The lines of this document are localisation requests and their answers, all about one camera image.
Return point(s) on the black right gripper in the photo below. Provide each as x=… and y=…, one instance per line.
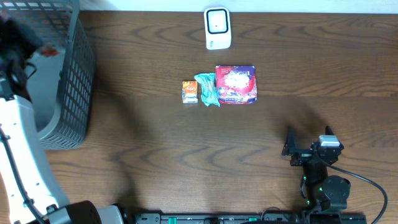
x=302, y=155

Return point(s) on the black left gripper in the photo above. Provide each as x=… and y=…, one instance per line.
x=11, y=42

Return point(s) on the orange red snack sachet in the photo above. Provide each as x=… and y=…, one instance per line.
x=49, y=51

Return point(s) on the red purple snack packet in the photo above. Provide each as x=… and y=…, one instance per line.
x=236, y=85

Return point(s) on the teal snack wrapper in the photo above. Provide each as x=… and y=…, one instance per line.
x=208, y=88

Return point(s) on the small orange carton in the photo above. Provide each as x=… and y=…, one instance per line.
x=189, y=92

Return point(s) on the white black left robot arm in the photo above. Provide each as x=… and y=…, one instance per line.
x=34, y=195

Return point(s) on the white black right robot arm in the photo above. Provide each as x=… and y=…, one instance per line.
x=325, y=193

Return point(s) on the white barcode scanner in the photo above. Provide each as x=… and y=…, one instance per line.
x=217, y=28

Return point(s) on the grey plastic mesh basket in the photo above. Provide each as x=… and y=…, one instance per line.
x=60, y=86

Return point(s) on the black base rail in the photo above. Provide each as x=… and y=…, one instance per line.
x=273, y=217

